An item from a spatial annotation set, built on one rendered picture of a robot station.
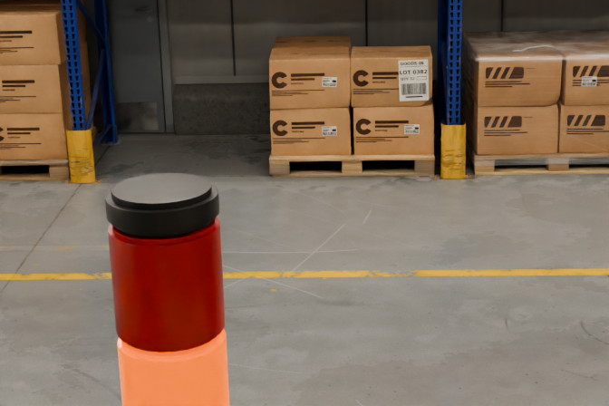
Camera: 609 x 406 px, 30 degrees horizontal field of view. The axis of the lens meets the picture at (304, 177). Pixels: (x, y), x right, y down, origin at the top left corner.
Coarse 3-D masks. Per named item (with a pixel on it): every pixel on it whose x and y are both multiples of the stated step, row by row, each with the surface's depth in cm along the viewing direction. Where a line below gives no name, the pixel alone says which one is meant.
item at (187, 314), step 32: (128, 256) 49; (160, 256) 49; (192, 256) 49; (128, 288) 50; (160, 288) 49; (192, 288) 49; (128, 320) 50; (160, 320) 50; (192, 320) 50; (224, 320) 52; (160, 352) 50
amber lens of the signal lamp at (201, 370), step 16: (224, 336) 52; (128, 352) 51; (144, 352) 51; (176, 352) 51; (192, 352) 51; (208, 352) 51; (224, 352) 52; (128, 368) 51; (144, 368) 50; (160, 368) 50; (176, 368) 50; (192, 368) 50; (208, 368) 51; (224, 368) 52; (128, 384) 51; (144, 384) 51; (160, 384) 50; (176, 384) 50; (192, 384) 51; (208, 384) 51; (224, 384) 52; (128, 400) 52; (144, 400) 51; (160, 400) 51; (176, 400) 51; (192, 400) 51; (208, 400) 51; (224, 400) 53
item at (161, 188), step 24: (120, 192) 50; (144, 192) 50; (168, 192) 50; (192, 192) 50; (216, 192) 50; (120, 216) 49; (144, 216) 48; (168, 216) 48; (192, 216) 49; (216, 216) 50
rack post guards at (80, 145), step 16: (448, 128) 805; (464, 128) 806; (80, 144) 820; (448, 144) 809; (464, 144) 810; (80, 160) 824; (448, 160) 812; (464, 160) 814; (80, 176) 827; (448, 176) 816; (464, 176) 817
